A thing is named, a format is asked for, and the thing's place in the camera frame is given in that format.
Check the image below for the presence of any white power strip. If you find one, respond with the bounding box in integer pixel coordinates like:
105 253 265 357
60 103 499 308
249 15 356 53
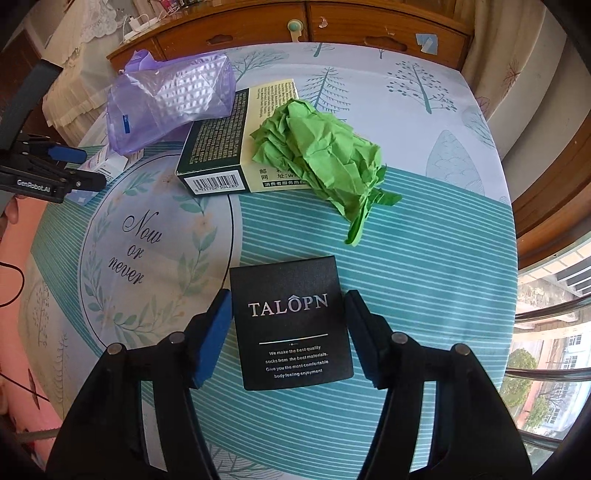
124 14 158 40

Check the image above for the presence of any person's left hand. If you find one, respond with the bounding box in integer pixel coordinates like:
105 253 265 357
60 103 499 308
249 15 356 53
0 195 20 241

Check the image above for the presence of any green crumpled paper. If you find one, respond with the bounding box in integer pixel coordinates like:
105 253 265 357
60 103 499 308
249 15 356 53
249 98 402 245

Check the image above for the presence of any white and purple box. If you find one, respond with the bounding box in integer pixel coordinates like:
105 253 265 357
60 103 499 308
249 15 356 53
65 143 130 206

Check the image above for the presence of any black box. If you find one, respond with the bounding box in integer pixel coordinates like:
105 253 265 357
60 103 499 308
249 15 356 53
229 255 355 391

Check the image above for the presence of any window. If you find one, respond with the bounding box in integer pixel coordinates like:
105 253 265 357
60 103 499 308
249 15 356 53
501 240 591 448

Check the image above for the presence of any tree print tablecloth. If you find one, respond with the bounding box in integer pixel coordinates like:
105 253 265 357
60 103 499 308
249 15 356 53
18 41 518 480

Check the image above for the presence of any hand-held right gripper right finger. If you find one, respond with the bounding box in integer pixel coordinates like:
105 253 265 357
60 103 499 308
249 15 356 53
344 290 532 480

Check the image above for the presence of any purple plastic bag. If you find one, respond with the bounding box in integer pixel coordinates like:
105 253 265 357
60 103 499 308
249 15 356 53
106 49 236 156

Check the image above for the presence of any wooden dresser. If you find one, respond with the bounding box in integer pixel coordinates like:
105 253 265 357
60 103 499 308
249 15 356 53
106 0 476 72

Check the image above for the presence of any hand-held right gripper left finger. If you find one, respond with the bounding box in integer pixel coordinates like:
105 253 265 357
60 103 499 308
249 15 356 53
46 290 232 480

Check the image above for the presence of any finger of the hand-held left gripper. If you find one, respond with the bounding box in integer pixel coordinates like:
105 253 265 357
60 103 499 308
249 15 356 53
16 134 88 163
44 167 107 192

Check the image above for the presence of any white lace cloth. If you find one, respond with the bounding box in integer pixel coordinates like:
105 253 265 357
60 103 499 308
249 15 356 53
41 0 134 134

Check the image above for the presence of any dark green box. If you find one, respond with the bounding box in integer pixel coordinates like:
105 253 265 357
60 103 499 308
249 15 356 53
174 79 315 198

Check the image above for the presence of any pink blanket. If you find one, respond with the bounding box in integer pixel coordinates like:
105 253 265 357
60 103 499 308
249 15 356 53
0 194 65 462

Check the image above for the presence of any wooden window frame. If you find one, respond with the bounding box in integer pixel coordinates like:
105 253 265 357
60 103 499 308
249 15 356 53
501 88 591 271

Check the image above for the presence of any beige curtain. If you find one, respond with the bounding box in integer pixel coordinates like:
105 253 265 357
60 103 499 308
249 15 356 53
462 0 568 162

